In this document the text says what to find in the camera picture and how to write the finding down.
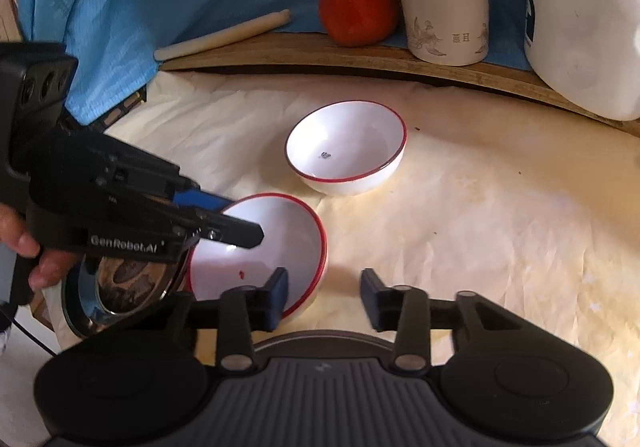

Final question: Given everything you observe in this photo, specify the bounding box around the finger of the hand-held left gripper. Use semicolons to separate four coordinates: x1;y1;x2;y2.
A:
171;211;266;251
169;176;236;214

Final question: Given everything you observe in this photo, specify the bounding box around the black plastic crate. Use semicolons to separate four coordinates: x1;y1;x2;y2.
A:
65;87;148;132

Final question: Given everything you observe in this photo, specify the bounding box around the red tomato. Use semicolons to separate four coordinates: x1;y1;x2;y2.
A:
319;0;400;48

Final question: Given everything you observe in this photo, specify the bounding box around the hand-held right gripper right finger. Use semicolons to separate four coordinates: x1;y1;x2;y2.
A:
360;267;524;373

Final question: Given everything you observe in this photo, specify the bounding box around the white water bottle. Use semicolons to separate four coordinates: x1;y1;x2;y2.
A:
520;0;640;122

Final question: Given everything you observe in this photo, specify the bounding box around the white red-rimmed bowl dark mark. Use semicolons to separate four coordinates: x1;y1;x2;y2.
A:
285;100;408;198

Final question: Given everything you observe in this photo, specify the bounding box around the person's left hand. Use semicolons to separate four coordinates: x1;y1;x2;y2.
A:
0;205;82;293

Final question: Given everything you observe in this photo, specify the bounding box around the cream table cover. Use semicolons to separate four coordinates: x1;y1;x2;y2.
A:
42;69;640;428

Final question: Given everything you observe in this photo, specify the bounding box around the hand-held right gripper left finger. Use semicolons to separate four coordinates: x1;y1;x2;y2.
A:
149;267;291;373

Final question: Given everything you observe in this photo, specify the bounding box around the black cable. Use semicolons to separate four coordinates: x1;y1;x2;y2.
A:
0;302;58;358

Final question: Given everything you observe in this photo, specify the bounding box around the cream rolling pin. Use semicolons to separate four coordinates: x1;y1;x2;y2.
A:
153;9;292;62

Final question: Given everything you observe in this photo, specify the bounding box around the wooden shelf board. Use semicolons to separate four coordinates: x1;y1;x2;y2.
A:
159;29;640;130

